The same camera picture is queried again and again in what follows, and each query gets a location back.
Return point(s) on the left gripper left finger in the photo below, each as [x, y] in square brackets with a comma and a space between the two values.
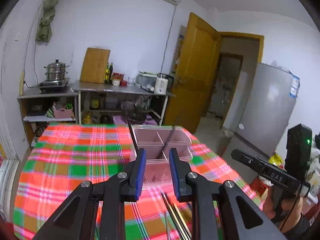
[76, 217]

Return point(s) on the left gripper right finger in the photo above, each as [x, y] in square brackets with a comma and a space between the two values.
[218, 209]

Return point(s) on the steel kitchen counter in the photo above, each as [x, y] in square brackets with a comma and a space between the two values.
[105, 88]

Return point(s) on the right hand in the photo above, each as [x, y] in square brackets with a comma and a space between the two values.
[293, 207]

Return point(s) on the plaid tablecloth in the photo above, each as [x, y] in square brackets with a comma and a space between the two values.
[65, 156]

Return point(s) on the light bamboo chopstick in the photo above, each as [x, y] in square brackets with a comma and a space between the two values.
[182, 221]

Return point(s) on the silver refrigerator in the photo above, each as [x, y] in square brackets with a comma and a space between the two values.
[265, 117]

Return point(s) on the black chopstick on table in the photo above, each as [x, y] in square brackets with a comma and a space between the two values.
[173, 216]

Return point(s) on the pink storage box on shelf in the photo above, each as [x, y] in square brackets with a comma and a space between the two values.
[63, 113]

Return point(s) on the dark chopstick in basket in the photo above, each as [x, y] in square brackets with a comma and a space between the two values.
[131, 131]

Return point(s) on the pink plastic utensil basket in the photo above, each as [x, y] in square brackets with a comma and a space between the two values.
[157, 141]

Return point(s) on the wooden side shelf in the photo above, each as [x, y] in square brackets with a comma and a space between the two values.
[37, 110]

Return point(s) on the wooden door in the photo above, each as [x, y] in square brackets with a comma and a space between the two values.
[194, 74]

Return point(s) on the induction cooker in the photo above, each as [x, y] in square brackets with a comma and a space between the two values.
[53, 86]

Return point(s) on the stainless steel steamer pot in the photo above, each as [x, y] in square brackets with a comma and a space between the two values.
[56, 71]

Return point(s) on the red seasoning jar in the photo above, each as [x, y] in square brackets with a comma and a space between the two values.
[117, 78]

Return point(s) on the dark oil bottle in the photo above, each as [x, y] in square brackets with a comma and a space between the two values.
[110, 73]

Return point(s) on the white electric kettle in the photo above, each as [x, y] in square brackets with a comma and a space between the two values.
[161, 83]

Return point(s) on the wooden cutting board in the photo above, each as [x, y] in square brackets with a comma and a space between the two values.
[94, 65]

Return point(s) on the green hanging cloth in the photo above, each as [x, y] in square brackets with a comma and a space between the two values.
[44, 31]

